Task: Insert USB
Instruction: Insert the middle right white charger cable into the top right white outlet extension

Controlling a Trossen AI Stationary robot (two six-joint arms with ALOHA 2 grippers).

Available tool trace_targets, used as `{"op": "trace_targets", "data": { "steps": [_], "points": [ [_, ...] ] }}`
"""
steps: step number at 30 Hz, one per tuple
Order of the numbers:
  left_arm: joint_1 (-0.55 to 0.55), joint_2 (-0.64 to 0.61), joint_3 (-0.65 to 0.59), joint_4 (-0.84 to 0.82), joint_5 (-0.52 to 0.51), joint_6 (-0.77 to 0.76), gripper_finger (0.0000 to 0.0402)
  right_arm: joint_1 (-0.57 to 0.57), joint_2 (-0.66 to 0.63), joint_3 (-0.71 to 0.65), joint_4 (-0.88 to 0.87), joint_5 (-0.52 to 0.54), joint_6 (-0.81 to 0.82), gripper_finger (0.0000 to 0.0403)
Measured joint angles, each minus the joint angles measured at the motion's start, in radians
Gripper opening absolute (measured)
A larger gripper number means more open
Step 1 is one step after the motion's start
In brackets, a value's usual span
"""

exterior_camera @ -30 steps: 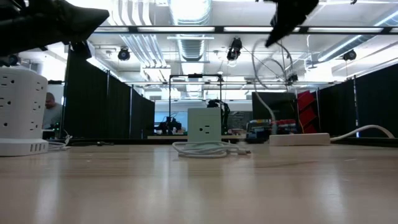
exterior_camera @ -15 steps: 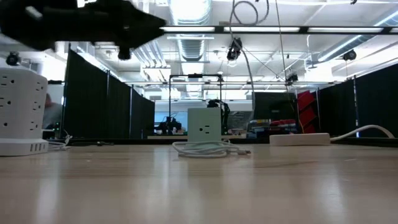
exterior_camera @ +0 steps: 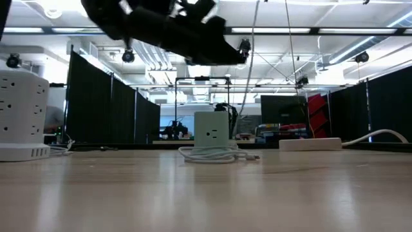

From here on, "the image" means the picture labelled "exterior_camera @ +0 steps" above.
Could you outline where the white tower power strip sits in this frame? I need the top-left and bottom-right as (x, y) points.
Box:
(0, 70), (52, 162)

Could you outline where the hanging grey cable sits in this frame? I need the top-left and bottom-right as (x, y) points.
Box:
(238, 0), (260, 115)

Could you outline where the coloured bin shelf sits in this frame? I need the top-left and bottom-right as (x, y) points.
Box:
(255, 122), (308, 143)

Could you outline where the mint green cube power strip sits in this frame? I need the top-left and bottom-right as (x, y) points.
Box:
(192, 111), (238, 151)

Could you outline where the red storage bin rack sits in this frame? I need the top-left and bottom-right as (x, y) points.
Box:
(306, 93), (330, 139)

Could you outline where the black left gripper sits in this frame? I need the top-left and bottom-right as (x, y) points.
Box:
(128, 0), (247, 66)

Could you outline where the thin hanging wire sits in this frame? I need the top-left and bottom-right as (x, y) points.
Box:
(284, 0), (300, 95)

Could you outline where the thick white strip cord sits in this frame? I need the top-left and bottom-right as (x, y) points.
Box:
(341, 129), (409, 148)

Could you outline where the black ceiling spotlight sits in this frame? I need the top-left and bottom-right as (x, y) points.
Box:
(121, 48), (136, 64)
(295, 75), (309, 90)
(238, 38), (252, 59)
(5, 53), (23, 69)
(355, 50), (370, 64)

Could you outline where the black metal station frame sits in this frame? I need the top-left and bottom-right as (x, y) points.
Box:
(174, 76), (230, 140)

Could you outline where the black monitor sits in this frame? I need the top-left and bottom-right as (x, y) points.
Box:
(260, 95), (307, 126)

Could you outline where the white flat power strip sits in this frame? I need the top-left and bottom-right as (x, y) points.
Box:
(278, 137), (343, 152)

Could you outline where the long ceiling light strip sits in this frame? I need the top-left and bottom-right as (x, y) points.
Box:
(0, 25), (412, 36)

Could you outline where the thin white USB cable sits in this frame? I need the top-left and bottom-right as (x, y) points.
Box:
(178, 145), (261, 164)

